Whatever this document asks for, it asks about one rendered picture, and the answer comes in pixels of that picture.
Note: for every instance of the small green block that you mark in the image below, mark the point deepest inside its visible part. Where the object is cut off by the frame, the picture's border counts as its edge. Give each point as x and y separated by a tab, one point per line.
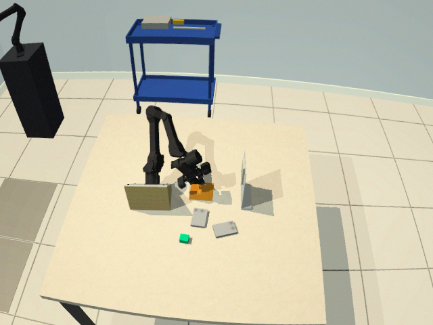
184	238

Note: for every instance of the orange translucent square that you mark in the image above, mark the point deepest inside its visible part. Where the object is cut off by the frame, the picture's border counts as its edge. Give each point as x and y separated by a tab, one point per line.
201	192

